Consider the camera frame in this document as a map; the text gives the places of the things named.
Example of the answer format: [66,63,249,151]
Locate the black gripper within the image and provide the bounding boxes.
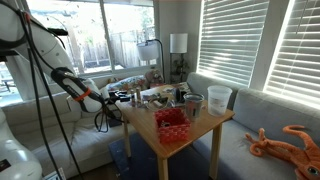
[108,91,130,104]

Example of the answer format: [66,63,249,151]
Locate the steel tumbler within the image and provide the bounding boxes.
[184,93,204,121]

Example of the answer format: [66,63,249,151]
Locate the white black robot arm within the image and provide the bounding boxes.
[0,0,120,173]

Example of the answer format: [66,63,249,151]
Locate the white floor lamp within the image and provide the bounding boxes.
[170,33,188,83]

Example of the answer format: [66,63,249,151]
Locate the translucent plastic cup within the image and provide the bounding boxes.
[207,85,232,117]

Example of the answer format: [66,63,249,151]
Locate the red woven basket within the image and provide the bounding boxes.
[153,108,191,143]

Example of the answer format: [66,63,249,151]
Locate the orange plush octopus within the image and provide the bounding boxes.
[245,125,320,180]

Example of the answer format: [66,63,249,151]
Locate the white charger with cable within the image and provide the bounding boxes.
[147,97,171,111]

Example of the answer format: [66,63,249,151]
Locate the grey sofa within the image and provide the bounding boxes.
[0,71,320,180]

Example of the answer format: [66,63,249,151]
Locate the wooden side table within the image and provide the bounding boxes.
[115,83,236,180]

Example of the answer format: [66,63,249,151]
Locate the dark floor rug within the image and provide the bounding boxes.
[109,133,211,180]

